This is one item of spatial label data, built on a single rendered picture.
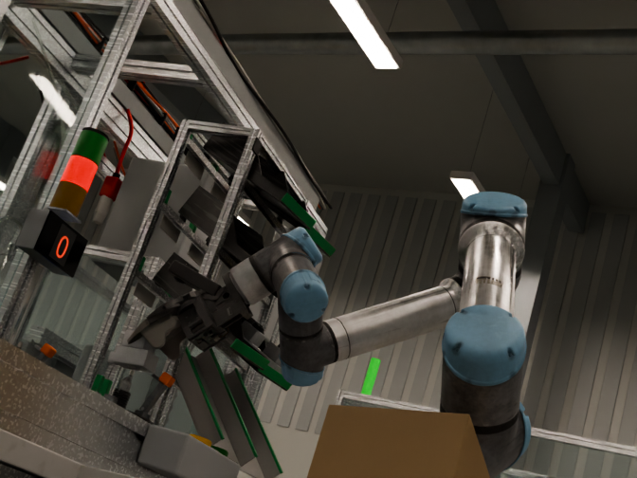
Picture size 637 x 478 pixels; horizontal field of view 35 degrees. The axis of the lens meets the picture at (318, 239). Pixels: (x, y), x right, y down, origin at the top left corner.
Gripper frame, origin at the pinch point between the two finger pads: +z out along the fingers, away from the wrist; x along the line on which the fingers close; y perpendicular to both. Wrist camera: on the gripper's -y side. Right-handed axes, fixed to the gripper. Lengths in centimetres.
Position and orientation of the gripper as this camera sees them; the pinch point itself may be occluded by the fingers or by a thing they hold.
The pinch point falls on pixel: (139, 340)
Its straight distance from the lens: 181.5
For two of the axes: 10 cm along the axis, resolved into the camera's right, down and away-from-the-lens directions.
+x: 3.0, 4.1, 8.6
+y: 4.5, 7.4, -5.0
